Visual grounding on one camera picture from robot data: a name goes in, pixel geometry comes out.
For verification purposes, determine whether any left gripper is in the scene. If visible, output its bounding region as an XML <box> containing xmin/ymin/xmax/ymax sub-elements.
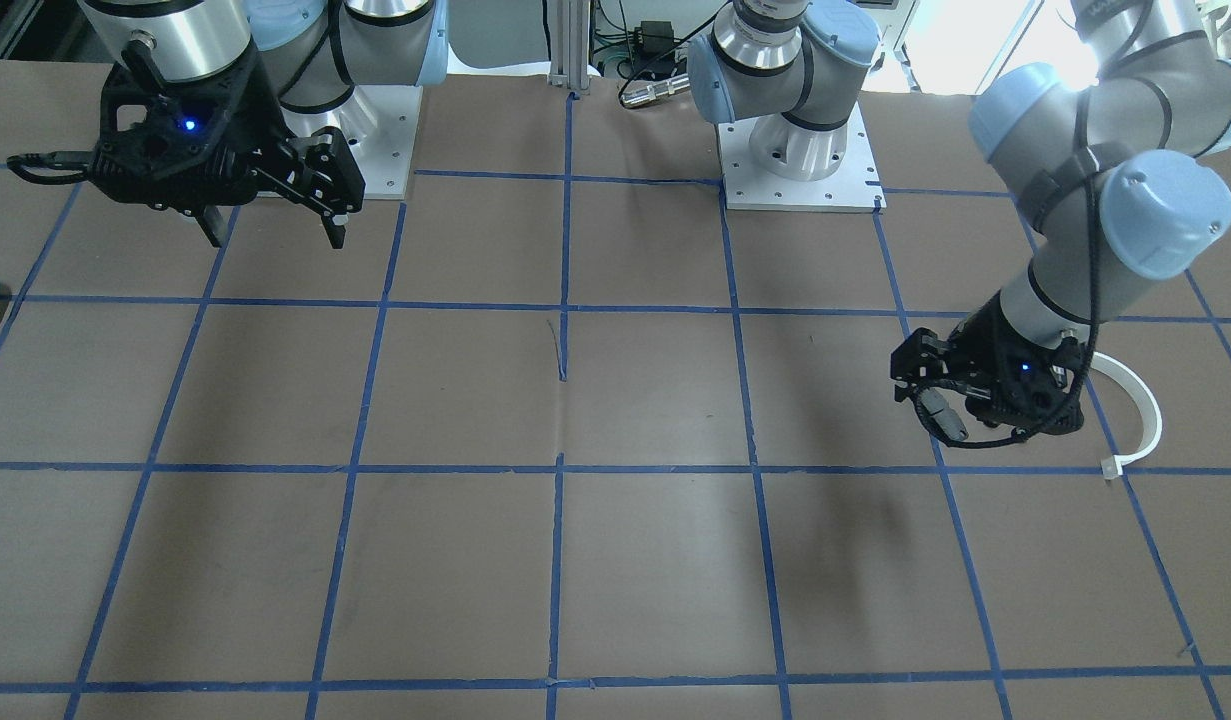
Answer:
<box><xmin>945</xmin><ymin>293</ymin><xmax>1091</xmax><ymax>436</ymax></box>

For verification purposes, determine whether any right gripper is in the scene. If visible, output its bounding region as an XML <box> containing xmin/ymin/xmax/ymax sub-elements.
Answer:
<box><xmin>85</xmin><ymin>44</ymin><xmax>366</xmax><ymax>250</ymax></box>

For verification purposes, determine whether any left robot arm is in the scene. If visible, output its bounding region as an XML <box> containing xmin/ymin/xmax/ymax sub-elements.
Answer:
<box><xmin>687</xmin><ymin>1</ymin><xmax>1231</xmax><ymax>448</ymax></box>

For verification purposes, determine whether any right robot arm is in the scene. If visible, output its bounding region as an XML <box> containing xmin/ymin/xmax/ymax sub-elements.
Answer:
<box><xmin>80</xmin><ymin>1</ymin><xmax>451</xmax><ymax>249</ymax></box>

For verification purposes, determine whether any white curved plastic bracket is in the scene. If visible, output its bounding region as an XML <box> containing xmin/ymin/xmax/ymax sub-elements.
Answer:
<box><xmin>1091</xmin><ymin>352</ymin><xmax>1165</xmax><ymax>482</ymax></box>

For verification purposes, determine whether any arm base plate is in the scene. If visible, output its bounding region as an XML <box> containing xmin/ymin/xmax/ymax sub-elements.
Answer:
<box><xmin>283</xmin><ymin>85</ymin><xmax>423</xmax><ymax>201</ymax></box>
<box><xmin>716</xmin><ymin>105</ymin><xmax>886</xmax><ymax>213</ymax></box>

